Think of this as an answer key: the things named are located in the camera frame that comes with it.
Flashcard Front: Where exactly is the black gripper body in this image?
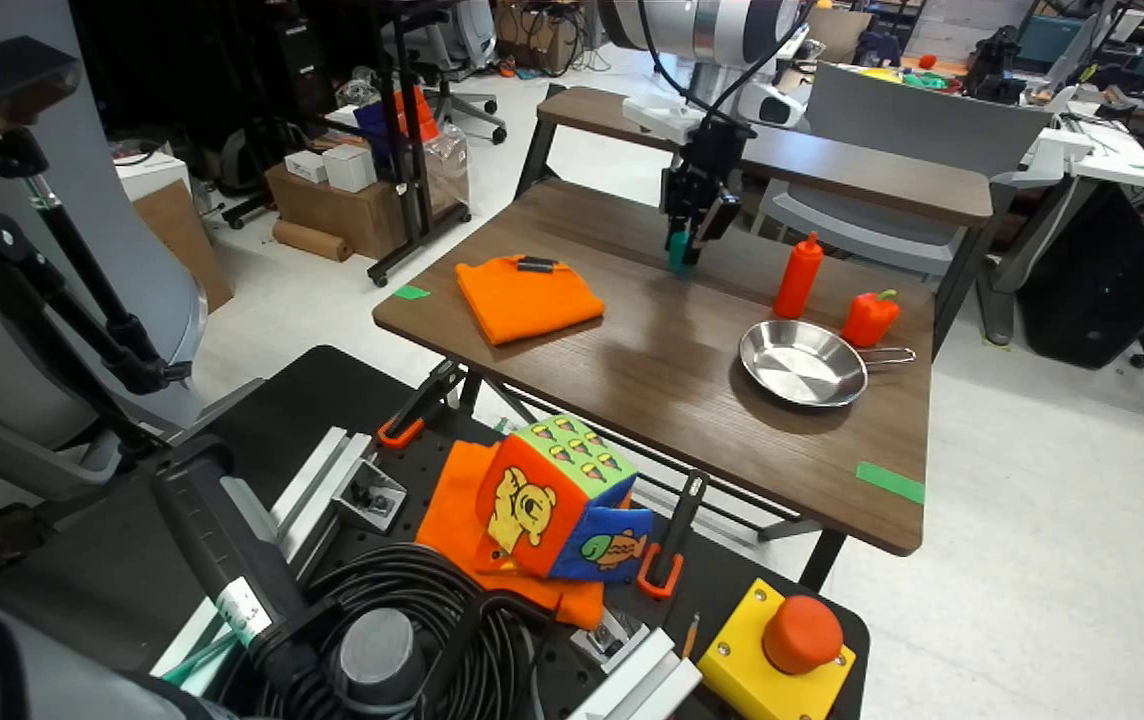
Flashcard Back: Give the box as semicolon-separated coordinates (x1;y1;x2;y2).
658;157;745;242

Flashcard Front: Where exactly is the shallow silver pot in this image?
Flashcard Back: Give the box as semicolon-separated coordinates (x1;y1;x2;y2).
736;315;925;414

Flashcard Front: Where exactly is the orange squeeze bottle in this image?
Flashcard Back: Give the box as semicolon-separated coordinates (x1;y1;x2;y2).
769;233;827;324

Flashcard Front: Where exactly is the folded orange cloth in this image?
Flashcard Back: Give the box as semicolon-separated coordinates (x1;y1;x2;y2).
452;250;610;352

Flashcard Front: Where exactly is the raised wooden shelf board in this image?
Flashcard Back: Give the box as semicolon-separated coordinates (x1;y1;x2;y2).
533;83;1000;226

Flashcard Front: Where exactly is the orange toy bell pepper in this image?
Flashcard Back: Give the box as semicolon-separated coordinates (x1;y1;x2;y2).
841;283;907;352

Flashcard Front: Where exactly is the grey chair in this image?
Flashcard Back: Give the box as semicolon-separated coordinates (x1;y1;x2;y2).
753;58;1060;287

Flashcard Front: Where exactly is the colourful plush cube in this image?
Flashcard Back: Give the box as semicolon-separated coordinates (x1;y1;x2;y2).
472;413;665;588

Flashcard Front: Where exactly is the black floor stand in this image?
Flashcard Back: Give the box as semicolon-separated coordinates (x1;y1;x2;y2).
362;0;474;287

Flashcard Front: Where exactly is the large cardboard box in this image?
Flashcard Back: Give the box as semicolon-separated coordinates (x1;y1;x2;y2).
258;126;472;265

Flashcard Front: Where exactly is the pile of orange cloths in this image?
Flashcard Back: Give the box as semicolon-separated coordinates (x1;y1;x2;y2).
411;437;610;637

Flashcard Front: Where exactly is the yellow emergency stop box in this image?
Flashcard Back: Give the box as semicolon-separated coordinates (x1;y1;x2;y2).
696;574;858;720

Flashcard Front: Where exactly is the tall cardboard box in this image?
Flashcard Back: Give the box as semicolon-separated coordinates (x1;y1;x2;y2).
127;177;234;315

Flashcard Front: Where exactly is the black clamp with orange handle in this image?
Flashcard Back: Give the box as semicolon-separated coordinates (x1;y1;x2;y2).
370;354;468;457
630;468;712;609

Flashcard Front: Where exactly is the aluminium profile rail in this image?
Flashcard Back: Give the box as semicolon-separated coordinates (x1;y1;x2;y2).
147;420;381;687

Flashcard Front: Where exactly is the black cable bundle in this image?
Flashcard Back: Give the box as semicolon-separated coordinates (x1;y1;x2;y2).
242;540;543;720

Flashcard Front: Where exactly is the black camera tripod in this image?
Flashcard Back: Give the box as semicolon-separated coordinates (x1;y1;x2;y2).
0;34;208;462

